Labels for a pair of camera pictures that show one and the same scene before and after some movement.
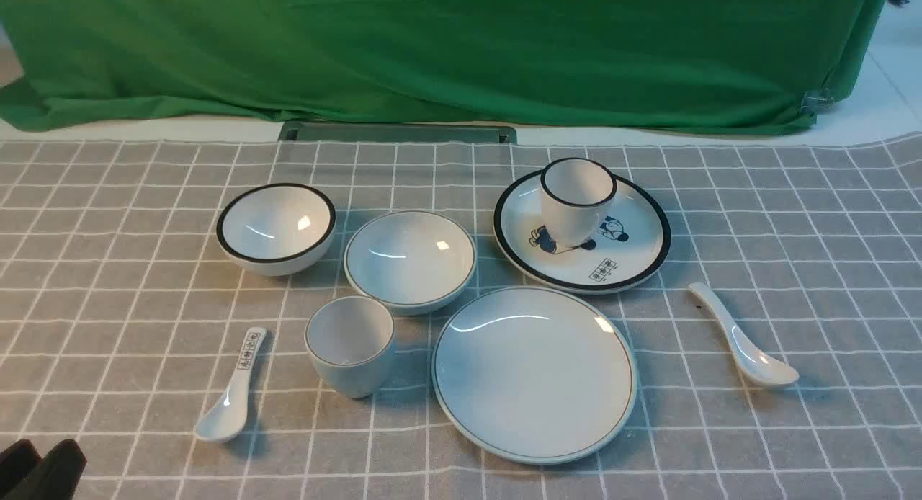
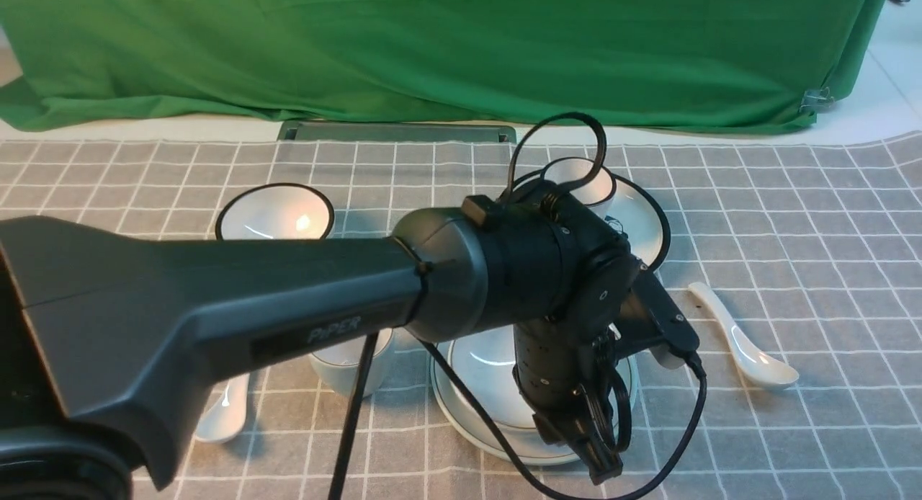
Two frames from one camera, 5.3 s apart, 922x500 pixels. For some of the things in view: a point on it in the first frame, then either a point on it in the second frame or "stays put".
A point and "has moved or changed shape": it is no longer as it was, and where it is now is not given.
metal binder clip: (814, 101) stays put
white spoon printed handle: (226, 418) stays put
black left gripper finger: (17, 461) → (562, 370)
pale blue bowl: (410, 262) has moved or changed shape
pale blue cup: (348, 340) stays put
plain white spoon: (753, 362) stays put
